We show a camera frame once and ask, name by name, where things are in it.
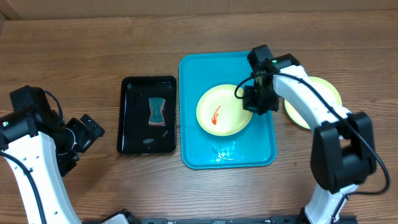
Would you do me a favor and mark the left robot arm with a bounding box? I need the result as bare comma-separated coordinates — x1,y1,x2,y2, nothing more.
1,85,105,223

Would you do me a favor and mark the black rectangular tray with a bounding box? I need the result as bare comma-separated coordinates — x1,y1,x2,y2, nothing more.
117,76,177,154

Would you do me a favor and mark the yellow-green plate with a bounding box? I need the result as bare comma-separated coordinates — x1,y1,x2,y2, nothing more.
196,84,252,136
284,77,342,129

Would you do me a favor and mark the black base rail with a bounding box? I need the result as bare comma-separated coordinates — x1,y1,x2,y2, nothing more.
81,208,358,224

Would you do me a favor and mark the teal plastic serving tray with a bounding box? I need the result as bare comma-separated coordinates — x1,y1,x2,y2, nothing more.
178,52,277,169

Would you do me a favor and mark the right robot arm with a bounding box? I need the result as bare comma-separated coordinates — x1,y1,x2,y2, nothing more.
240,50,380,223

